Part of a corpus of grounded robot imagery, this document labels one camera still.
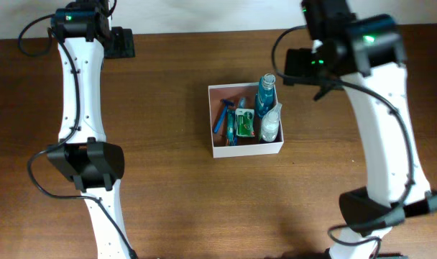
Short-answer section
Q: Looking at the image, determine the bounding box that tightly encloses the blue white toothbrush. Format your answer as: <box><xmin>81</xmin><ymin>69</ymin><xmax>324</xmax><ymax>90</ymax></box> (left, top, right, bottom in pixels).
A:
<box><xmin>231</xmin><ymin>97</ymin><xmax>247</xmax><ymax>146</ymax></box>

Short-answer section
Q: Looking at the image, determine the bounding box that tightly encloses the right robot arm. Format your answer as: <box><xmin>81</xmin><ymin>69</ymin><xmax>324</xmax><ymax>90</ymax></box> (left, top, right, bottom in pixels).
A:
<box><xmin>282</xmin><ymin>1</ymin><xmax>437</xmax><ymax>258</ymax></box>

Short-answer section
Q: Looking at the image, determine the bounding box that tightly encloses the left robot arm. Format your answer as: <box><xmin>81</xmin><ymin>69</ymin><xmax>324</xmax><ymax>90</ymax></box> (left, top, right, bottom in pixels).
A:
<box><xmin>47</xmin><ymin>1</ymin><xmax>137</xmax><ymax>258</ymax></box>

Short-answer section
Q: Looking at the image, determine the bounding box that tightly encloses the clear foaming soap dispenser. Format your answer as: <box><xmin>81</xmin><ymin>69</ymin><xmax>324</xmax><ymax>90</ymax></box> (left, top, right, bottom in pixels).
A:
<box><xmin>259</xmin><ymin>103</ymin><xmax>282</xmax><ymax>142</ymax></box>

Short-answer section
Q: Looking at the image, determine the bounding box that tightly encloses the blue disposable razor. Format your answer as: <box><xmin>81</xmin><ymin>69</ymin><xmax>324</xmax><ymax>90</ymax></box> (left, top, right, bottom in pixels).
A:
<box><xmin>213</xmin><ymin>99</ymin><xmax>235</xmax><ymax>134</ymax></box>

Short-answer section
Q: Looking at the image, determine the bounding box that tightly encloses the green white soap packet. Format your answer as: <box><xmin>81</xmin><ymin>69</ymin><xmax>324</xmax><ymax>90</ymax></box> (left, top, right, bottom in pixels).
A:
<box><xmin>235</xmin><ymin>108</ymin><xmax>255</xmax><ymax>138</ymax></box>

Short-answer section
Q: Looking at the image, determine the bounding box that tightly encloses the green white toothpaste tube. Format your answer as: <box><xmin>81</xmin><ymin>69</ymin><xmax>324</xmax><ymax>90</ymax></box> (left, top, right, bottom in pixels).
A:
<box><xmin>226</xmin><ymin>109</ymin><xmax>237</xmax><ymax>146</ymax></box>

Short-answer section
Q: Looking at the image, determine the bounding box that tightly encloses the white open cardboard box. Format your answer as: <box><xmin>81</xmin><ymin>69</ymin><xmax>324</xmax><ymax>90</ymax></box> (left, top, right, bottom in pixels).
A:
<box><xmin>208</xmin><ymin>82</ymin><xmax>285</xmax><ymax>158</ymax></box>

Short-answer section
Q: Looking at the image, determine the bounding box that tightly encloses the blue mouthwash bottle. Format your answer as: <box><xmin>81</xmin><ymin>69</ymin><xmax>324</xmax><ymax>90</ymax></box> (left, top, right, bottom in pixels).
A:
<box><xmin>255</xmin><ymin>73</ymin><xmax>276</xmax><ymax>119</ymax></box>

